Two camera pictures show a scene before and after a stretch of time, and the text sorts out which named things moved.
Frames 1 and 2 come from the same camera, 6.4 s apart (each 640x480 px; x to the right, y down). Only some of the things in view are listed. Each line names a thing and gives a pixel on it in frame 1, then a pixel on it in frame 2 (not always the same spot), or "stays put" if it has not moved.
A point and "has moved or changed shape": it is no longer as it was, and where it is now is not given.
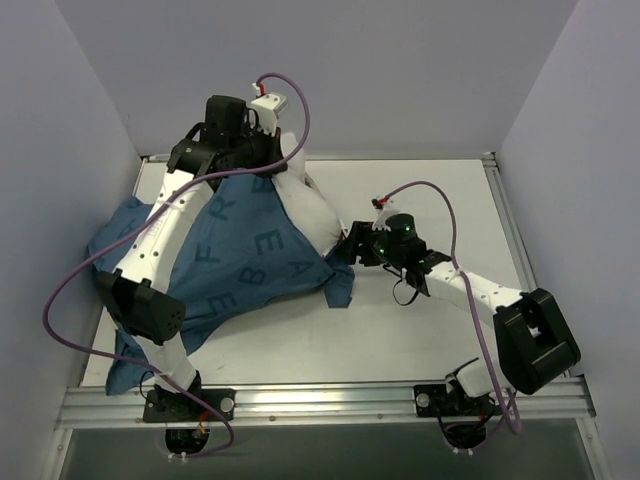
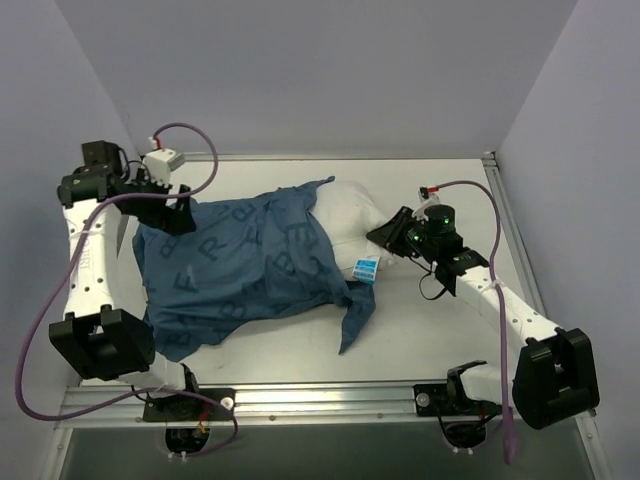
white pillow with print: [309, 206] -> [346, 212]
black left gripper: [270, 151] -> [154, 204]
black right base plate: [437, 401] stays put
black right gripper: [361, 242] -> [404, 235]
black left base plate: [163, 407] stays put
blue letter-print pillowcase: [243, 248] has moved or changed shape
